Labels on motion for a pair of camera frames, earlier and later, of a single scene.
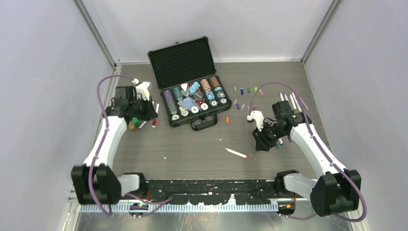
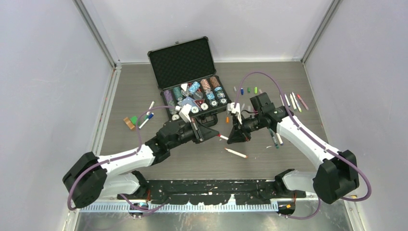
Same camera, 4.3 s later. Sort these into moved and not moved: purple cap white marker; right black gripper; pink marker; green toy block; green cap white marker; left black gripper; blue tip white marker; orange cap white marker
Moved: right black gripper; left black gripper
Not moved: green toy block; blue tip white marker; green cap white marker; purple cap white marker; pink marker; orange cap white marker
